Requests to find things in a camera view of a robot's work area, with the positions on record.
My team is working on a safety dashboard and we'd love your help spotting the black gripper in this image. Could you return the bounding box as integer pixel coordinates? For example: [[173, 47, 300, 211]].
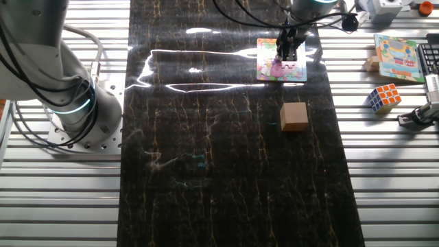
[[276, 27, 308, 62]]

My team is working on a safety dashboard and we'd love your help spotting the butterfly puzzle board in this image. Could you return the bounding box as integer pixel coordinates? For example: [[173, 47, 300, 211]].
[[256, 37, 308, 82]]

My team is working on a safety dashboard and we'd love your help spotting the bus puzzle board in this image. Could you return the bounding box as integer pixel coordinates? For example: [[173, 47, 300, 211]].
[[373, 33, 425, 84]]

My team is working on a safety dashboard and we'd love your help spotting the wooden cube block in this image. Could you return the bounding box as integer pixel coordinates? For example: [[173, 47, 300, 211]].
[[279, 101, 309, 133]]

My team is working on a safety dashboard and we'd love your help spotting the small wooden block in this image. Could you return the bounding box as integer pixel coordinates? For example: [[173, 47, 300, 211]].
[[363, 54, 381, 73]]

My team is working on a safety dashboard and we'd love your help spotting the grey metal box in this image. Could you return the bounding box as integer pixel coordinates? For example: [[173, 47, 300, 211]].
[[358, 0, 414, 25]]

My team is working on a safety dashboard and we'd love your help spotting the Rubik's cube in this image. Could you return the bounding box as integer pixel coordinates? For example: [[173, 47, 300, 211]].
[[366, 83, 403, 115]]

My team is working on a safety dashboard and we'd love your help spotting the black keyboard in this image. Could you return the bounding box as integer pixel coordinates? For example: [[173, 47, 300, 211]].
[[416, 33, 439, 76]]

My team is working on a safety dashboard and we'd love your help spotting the orange round button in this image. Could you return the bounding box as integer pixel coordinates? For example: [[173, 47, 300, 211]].
[[418, 1, 434, 17]]

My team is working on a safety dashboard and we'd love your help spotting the black marble mat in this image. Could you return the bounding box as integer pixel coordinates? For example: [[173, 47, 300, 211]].
[[116, 0, 366, 247]]

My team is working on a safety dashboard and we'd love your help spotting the thin black cable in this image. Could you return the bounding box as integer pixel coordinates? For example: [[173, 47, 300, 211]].
[[235, 0, 357, 29]]

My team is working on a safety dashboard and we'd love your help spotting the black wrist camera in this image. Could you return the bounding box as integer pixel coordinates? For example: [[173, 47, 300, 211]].
[[341, 12, 360, 34]]

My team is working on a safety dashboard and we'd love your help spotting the thick black cable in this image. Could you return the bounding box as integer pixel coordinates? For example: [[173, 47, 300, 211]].
[[211, 0, 292, 30]]

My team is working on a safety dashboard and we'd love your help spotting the silver camera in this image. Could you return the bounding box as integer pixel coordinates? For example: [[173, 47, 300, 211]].
[[424, 73, 439, 104]]

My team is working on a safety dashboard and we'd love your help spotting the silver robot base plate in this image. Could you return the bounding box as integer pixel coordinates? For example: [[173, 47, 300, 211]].
[[46, 77, 125, 154]]

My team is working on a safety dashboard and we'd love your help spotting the grey base cable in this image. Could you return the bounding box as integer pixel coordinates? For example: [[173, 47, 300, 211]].
[[61, 23, 104, 83]]

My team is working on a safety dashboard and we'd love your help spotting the black cable bundle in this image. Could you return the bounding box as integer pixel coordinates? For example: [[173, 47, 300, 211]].
[[0, 20, 100, 149]]

